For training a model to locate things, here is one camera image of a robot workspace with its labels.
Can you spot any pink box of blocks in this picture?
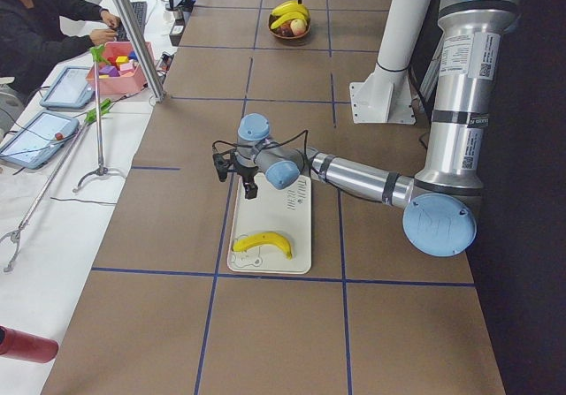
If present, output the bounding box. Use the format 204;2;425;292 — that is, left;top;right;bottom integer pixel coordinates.
98;42;147;95

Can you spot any red bottle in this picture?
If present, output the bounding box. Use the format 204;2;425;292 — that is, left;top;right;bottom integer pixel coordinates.
1;326;59;363

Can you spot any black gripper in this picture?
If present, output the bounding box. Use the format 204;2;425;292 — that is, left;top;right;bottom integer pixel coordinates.
234;160;258;200

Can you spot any black keyboard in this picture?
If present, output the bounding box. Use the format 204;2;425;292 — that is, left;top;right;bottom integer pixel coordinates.
116;1;148;42

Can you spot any blue teach pendant tablet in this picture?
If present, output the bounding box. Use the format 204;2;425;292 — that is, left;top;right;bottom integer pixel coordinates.
39;66;94;110

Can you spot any aluminium frame post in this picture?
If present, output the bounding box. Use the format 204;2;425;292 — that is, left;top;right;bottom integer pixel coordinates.
112;0;165;103

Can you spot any white bear tray plate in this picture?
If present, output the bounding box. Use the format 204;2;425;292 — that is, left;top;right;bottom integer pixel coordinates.
227;173;312;274

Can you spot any white camera mast with base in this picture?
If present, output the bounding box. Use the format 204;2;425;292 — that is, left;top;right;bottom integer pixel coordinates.
349;0;431;125

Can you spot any brown wicker basket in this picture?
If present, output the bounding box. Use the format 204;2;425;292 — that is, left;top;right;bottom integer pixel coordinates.
268;11;310;40

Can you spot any green handled grabber tool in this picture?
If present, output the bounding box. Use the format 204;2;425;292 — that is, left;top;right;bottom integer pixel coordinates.
73;44;126;194

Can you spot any yellow banana carried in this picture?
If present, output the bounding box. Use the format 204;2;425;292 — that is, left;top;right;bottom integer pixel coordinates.
270;11;309;31
233;232;293;259

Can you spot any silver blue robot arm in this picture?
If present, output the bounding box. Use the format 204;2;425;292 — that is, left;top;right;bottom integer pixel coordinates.
231;0;520;257

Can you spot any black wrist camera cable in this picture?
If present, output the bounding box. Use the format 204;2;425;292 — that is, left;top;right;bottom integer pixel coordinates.
211;129;310;171

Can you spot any black power box white label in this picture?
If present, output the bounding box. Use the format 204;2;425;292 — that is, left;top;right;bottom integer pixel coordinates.
169;19;186;47

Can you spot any seated person in black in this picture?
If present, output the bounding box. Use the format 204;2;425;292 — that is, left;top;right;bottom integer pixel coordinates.
1;0;120;99

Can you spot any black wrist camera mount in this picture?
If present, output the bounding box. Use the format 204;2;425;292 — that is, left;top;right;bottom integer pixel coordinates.
212;149;235;182

